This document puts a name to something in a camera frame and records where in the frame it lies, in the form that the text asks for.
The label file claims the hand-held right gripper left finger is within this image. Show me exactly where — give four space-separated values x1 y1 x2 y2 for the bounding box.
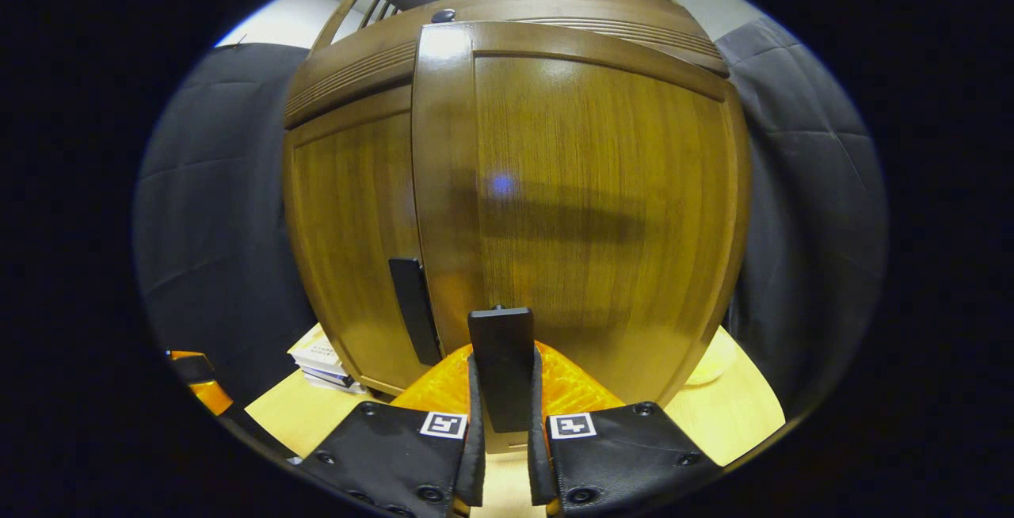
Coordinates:
297 342 486 518

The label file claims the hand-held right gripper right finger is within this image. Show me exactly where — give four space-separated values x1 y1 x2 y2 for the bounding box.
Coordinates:
528 340 726 518

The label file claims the black door handle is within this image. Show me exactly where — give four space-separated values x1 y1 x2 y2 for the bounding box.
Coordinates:
388 257 444 367
467 306 536 433

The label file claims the wooden shoe cabinet door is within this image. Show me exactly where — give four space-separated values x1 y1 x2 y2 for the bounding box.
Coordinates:
412 21 753 455
284 86 444 396

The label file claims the wooden cabinet drawer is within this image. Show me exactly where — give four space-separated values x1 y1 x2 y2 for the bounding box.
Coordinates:
284 0 730 129

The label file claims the white book dark spine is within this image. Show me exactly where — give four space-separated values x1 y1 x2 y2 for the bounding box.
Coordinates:
301 368 367 394

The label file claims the white orange cover book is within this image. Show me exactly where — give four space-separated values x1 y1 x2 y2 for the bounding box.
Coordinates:
288 326 343 373

